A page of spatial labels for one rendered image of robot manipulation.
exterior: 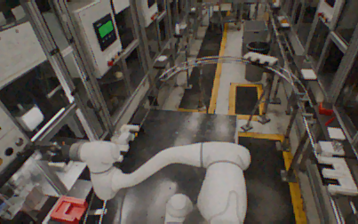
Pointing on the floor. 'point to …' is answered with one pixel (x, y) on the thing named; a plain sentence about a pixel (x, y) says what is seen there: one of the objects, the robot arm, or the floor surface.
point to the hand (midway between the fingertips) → (35, 152)
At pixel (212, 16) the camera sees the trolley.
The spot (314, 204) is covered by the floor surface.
